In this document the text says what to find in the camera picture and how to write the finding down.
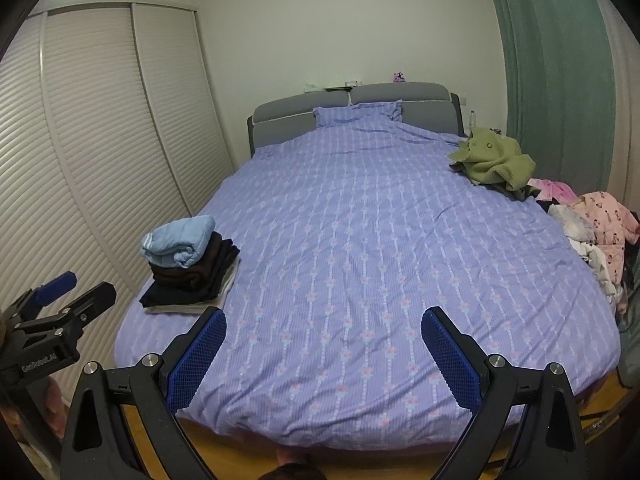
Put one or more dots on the pink printed pajamas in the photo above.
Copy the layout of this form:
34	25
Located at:
607	225

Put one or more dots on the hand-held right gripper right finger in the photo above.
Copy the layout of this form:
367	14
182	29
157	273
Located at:
450	360

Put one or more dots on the white louvered wardrobe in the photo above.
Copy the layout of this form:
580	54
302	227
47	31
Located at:
100	135

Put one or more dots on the brown folded garment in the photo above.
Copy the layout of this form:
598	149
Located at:
210	265

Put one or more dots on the plain pink garment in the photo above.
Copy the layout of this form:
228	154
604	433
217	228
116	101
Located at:
555	190

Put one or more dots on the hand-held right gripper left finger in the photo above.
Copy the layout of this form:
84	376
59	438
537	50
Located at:
195	360

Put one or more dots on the dark navy folded garment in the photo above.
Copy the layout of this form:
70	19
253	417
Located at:
170	299

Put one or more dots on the olive green jacket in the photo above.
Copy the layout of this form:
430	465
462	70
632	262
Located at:
492	160

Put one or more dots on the flat dark book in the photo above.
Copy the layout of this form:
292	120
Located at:
336	88

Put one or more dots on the green curtain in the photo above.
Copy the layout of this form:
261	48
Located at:
555	60
631	360

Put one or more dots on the light blue padded pants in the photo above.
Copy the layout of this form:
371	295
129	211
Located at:
180	240

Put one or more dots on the grey upholstered bed headboard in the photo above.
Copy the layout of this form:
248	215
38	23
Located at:
280	120

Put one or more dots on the small pink toy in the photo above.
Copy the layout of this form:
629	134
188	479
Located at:
399	78

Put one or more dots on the purple patterned pillow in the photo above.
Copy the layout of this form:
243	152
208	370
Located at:
357	114

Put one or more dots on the white tissue pack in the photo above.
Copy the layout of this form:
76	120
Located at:
311	87

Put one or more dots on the clear plastic bottle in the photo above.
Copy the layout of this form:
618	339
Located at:
472	122

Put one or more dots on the bed with purple duvet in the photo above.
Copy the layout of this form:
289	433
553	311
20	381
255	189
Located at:
370	240

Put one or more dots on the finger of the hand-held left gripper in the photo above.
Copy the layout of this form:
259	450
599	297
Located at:
90	305
55	292

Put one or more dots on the person's left forearm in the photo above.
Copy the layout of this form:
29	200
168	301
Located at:
52	405

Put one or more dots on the white crumpled clothes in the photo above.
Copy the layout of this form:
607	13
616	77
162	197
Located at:
580	230

